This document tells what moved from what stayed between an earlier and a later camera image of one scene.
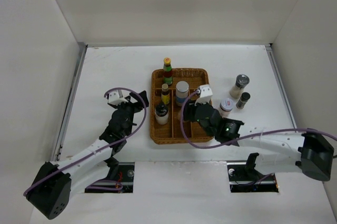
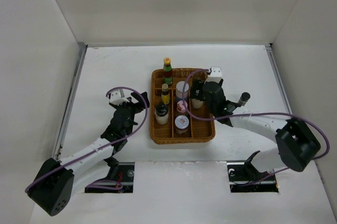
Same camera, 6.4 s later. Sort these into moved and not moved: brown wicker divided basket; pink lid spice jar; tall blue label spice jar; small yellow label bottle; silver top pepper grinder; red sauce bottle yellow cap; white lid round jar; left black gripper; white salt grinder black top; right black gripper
Moved: right black gripper; pink lid spice jar; silver top pepper grinder; white lid round jar
Not moved: brown wicker divided basket; white salt grinder black top; tall blue label spice jar; left black gripper; small yellow label bottle; red sauce bottle yellow cap
